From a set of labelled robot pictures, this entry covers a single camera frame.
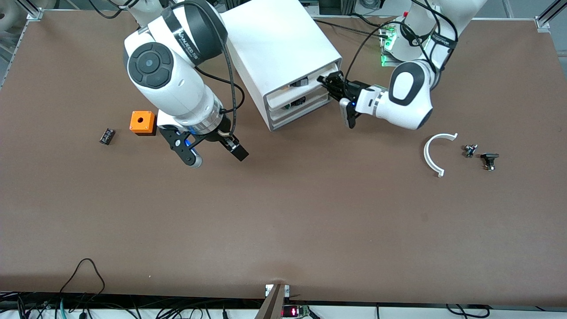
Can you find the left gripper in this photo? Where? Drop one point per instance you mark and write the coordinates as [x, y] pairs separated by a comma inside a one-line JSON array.
[[351, 90]]

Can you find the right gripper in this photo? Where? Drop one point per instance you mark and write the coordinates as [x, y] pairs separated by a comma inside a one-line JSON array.
[[220, 136]]

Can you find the large white cabinet drawer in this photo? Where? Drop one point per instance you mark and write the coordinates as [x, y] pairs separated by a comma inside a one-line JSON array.
[[277, 99]]

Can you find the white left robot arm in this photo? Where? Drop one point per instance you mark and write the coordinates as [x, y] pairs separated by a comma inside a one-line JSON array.
[[407, 97]]

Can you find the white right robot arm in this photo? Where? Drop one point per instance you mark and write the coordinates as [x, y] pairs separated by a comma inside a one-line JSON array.
[[172, 84]]

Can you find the white drawer cabinet housing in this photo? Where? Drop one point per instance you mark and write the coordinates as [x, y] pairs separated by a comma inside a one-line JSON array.
[[274, 40]]

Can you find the dark cylindrical capacitor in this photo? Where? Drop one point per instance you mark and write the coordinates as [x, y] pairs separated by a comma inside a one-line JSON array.
[[107, 136]]

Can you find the red lit electronic module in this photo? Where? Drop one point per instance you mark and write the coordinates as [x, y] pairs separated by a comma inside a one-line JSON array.
[[293, 311]]

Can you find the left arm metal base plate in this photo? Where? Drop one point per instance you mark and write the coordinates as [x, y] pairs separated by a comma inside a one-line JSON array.
[[390, 60]]

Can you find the orange square button enclosure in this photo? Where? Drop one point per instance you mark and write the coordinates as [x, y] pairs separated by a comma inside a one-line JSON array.
[[141, 120]]

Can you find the white curved plastic bracket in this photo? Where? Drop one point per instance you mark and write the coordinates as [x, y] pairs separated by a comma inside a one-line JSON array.
[[427, 155]]

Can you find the small metal switch part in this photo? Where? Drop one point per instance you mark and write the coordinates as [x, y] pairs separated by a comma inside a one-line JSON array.
[[470, 150]]

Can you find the wooden post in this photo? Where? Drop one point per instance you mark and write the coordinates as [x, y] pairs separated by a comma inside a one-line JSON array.
[[272, 303]]

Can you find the aluminium frame profile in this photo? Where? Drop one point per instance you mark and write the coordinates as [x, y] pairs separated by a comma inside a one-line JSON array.
[[35, 11], [547, 17]]

